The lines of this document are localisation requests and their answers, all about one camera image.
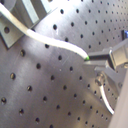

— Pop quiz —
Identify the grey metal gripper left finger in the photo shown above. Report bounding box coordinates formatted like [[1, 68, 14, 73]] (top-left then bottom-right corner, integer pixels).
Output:
[[84, 38, 128, 83]]

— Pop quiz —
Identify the grey metal clip fixture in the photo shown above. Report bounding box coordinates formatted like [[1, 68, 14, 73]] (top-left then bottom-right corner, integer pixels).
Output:
[[0, 0, 51, 48]]

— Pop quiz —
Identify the blurred white gripper right finger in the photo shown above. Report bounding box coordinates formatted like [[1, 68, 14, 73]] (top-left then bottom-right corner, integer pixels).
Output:
[[108, 72, 128, 128]]

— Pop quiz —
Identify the white cable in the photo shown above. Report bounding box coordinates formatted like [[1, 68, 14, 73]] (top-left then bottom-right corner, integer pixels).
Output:
[[0, 3, 90, 62]]

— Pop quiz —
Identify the thin white wire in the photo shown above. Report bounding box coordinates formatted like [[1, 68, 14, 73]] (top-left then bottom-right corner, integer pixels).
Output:
[[98, 79, 115, 116]]

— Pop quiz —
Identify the blue object at edge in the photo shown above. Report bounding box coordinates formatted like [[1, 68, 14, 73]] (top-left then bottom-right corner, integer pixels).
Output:
[[122, 30, 128, 40]]

